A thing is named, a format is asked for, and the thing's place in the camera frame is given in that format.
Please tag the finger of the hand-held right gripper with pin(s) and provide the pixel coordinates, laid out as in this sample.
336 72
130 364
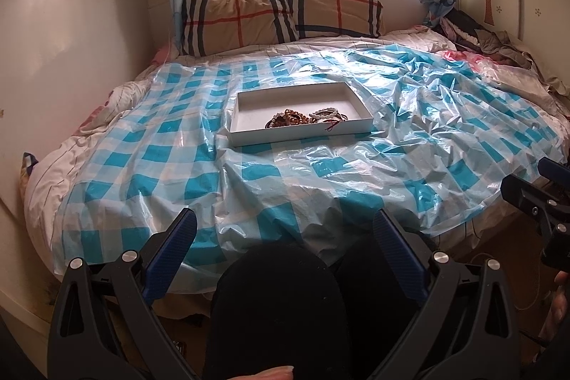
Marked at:
521 191
554 173

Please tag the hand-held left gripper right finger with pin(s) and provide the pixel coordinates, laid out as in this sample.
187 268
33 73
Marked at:
398 255

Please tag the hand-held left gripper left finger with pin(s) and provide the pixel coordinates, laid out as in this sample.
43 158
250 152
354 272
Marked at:
171 255

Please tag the white cardboard box tray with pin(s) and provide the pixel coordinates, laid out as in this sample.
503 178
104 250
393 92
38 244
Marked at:
267 104

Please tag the person's right hand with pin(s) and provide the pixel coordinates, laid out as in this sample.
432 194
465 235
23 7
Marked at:
559 313

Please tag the person's left hand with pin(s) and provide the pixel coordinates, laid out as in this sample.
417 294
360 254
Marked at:
267 374

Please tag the clear plastic bag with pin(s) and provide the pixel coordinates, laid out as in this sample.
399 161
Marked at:
507 77

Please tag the blue white checkered plastic sheet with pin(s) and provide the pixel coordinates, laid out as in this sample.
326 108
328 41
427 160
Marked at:
311 184

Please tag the pink cloth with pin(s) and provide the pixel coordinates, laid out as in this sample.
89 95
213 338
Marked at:
463 58

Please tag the heap of dark clothes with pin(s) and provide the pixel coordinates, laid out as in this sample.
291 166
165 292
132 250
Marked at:
490 39

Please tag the dark striped cloth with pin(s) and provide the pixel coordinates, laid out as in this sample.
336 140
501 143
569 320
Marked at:
30 162

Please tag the pink cushion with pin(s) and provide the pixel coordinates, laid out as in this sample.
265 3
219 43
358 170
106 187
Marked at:
164 53

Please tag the beige plaid pillow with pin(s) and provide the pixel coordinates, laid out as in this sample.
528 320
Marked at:
338 15
231 19

